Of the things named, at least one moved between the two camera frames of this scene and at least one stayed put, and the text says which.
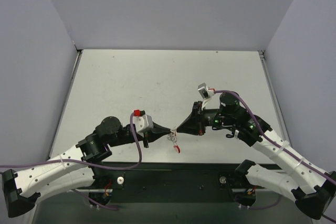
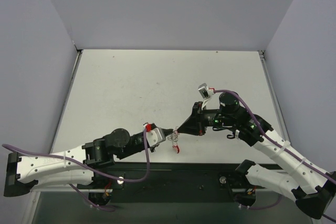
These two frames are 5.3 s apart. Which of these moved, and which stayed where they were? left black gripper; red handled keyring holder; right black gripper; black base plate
Moved: left black gripper
Stayed: black base plate; right black gripper; red handled keyring holder
